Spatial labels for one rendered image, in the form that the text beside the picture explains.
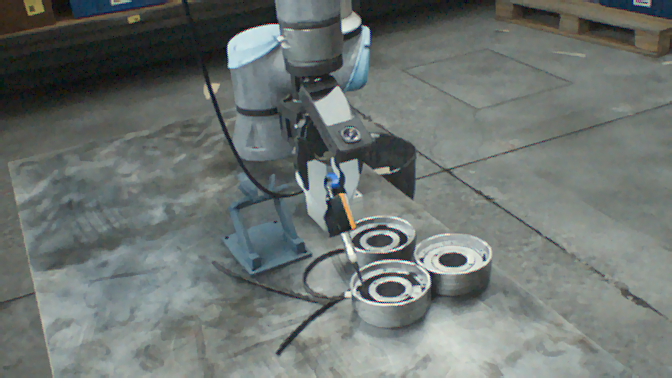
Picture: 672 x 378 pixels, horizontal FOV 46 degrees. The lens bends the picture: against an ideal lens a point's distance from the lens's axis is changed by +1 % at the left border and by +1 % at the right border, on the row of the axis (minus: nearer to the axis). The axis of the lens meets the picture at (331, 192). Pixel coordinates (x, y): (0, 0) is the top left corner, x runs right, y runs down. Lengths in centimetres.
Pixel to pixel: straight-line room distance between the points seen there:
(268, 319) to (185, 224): 32
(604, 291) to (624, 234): 35
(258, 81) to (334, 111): 55
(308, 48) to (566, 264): 183
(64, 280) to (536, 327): 69
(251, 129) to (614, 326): 129
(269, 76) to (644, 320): 140
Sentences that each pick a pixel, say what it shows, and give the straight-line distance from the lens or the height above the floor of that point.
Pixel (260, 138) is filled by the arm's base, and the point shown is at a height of 84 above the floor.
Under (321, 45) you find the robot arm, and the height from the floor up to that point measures 116.
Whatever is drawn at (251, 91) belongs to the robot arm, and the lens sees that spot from 147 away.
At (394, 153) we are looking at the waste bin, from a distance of 250.
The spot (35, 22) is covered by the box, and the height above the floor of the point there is 48.
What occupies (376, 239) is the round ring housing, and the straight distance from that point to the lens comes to 117.
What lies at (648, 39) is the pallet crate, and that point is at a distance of 453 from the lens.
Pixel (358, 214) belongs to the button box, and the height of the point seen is 81.
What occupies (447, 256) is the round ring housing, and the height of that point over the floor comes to 82.
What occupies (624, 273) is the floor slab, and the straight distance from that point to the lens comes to 262.
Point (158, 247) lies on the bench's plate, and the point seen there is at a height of 80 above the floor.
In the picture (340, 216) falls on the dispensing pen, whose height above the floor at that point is 93.
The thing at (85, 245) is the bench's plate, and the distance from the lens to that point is 133.
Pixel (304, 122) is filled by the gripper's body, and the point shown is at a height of 106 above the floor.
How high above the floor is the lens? 142
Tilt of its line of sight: 27 degrees down
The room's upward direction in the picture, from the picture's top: 6 degrees counter-clockwise
